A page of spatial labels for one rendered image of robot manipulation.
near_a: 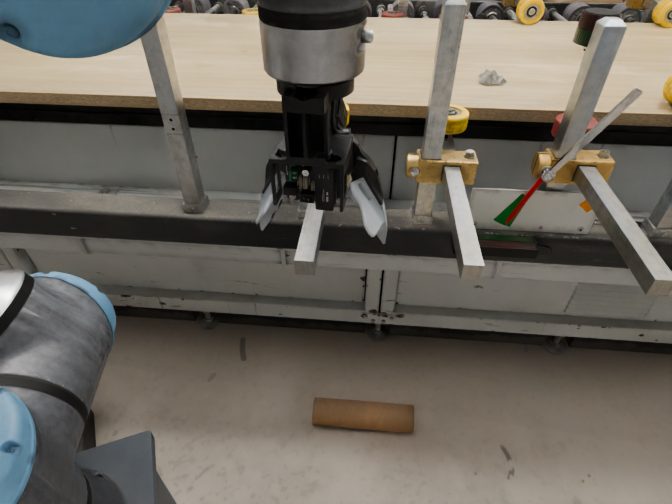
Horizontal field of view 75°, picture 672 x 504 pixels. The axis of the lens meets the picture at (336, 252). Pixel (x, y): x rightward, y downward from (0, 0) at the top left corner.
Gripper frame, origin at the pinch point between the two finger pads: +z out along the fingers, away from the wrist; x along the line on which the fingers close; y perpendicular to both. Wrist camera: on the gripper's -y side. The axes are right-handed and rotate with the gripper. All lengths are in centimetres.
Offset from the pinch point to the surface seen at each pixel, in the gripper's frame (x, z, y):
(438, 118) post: 14.1, -0.3, -37.1
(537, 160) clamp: 34, 8, -40
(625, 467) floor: 81, 94, -27
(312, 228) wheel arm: -4.8, 10.2, -13.9
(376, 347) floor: 7, 94, -56
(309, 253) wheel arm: -3.9, 10.2, -7.6
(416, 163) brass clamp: 11.3, 9.0, -36.6
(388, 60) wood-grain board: 2, 4, -83
